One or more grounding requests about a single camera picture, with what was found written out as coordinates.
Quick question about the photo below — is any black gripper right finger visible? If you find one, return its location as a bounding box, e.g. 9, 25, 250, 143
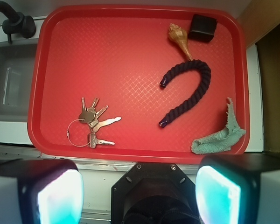
196, 154, 280, 224

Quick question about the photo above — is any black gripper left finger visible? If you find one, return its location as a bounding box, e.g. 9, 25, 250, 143
0, 159, 84, 224

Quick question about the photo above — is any light blue microfiber cloth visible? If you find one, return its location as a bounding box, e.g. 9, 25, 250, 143
191, 98, 246, 155

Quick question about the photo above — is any bunch of metal keys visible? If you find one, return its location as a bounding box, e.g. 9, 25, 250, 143
66, 97, 122, 149

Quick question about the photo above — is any grey sink basin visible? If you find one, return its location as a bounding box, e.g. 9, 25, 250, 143
0, 39, 38, 122

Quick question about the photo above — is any red plastic tray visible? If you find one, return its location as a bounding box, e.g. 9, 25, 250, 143
28, 5, 250, 164

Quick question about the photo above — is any black square box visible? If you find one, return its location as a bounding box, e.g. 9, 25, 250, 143
188, 14, 217, 42

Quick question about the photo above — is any black sink faucet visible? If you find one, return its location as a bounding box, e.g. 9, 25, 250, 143
0, 0, 36, 44

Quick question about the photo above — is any tan conch seashell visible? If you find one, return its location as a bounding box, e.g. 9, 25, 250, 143
168, 23, 194, 61

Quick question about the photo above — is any dark purple twisted rope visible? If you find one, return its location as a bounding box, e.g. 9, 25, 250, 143
158, 59, 212, 129

